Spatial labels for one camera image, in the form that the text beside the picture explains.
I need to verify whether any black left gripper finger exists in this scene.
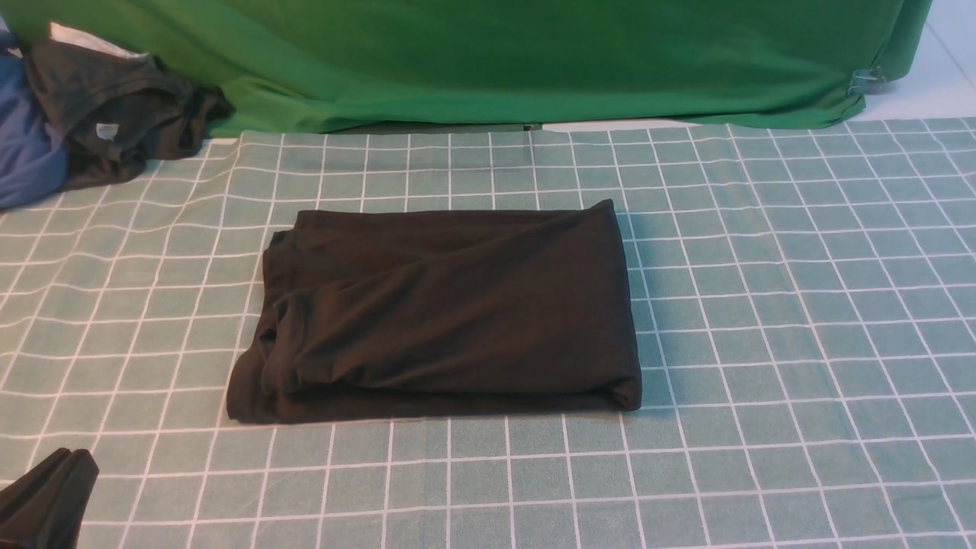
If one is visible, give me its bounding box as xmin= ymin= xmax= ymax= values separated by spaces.
xmin=1 ymin=448 xmax=100 ymax=548

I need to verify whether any dark gray long-sleeve top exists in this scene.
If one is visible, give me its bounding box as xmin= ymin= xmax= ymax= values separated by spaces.
xmin=226 ymin=201 xmax=644 ymax=424

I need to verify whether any blue crumpled garment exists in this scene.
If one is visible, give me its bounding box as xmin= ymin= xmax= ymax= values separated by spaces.
xmin=1 ymin=29 xmax=69 ymax=211

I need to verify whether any dark gray crumpled garment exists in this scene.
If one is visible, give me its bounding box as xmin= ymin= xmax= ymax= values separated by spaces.
xmin=25 ymin=37 xmax=234 ymax=191

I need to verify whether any white crumpled cloth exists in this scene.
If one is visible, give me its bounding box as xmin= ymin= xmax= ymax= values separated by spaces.
xmin=49 ymin=21 xmax=153 ymax=60

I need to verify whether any green backdrop cloth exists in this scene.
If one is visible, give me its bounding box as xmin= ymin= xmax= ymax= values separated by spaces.
xmin=2 ymin=1 xmax=931 ymax=136

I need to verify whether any green checkered tablecloth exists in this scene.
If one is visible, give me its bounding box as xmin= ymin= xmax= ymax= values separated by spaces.
xmin=1 ymin=117 xmax=975 ymax=548

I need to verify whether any metal binder clip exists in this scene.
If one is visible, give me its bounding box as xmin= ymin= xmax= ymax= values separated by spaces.
xmin=847 ymin=66 xmax=888 ymax=96

